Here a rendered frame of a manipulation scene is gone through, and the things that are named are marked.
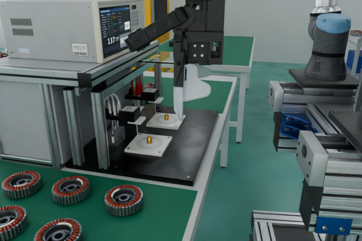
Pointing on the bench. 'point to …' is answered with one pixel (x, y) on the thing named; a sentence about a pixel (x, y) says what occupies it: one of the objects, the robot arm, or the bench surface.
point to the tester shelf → (68, 69)
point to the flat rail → (126, 79)
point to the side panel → (28, 126)
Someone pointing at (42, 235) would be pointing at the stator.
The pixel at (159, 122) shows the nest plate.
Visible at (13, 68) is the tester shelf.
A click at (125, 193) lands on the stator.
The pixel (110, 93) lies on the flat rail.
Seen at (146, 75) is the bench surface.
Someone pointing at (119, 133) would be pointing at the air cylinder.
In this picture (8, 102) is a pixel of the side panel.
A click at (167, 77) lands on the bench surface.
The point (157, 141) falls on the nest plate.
